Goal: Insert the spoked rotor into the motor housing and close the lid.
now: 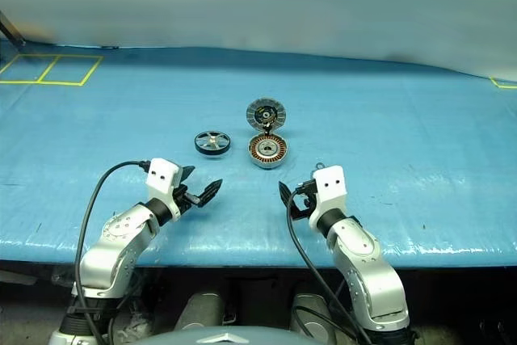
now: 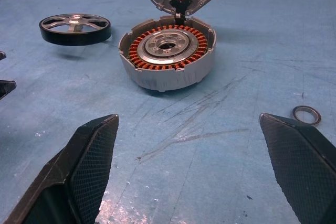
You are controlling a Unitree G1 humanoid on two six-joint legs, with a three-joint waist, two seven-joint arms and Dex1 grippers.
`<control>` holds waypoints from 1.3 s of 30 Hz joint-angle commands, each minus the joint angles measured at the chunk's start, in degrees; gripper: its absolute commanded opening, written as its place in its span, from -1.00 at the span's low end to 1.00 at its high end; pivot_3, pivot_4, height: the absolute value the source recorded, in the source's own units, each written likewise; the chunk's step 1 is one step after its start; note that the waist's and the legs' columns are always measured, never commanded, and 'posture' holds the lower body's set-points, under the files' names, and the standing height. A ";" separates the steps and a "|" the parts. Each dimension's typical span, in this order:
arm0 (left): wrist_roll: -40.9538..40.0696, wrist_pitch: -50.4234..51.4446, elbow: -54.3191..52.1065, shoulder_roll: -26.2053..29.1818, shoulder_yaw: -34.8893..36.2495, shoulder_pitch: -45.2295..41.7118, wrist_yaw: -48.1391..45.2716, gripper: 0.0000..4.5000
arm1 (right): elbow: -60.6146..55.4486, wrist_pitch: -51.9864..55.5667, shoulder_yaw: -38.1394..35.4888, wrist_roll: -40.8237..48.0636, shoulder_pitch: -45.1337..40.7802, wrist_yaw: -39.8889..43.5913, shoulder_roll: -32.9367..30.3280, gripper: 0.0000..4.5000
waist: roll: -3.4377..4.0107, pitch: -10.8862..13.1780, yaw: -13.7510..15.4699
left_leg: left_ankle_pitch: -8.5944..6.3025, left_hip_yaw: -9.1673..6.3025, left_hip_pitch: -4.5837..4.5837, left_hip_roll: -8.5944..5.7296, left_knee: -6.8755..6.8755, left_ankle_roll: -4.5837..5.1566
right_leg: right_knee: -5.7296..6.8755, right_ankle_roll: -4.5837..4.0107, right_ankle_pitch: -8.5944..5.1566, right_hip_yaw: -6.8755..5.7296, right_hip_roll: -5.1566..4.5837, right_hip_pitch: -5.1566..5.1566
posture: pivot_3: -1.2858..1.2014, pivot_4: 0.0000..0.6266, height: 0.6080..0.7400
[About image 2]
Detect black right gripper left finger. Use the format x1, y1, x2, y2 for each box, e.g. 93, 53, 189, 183
0, 114, 120, 224

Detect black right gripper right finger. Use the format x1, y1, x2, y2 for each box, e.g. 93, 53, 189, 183
259, 113, 336, 224

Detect black rotor wheel silver spokes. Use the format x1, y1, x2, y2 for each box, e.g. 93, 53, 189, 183
39, 13, 111, 47

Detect small dark metal ring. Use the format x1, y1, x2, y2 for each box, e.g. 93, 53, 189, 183
290, 105, 321, 126

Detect grey motor stator copper windings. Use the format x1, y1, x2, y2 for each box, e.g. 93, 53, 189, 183
118, 15, 217, 93

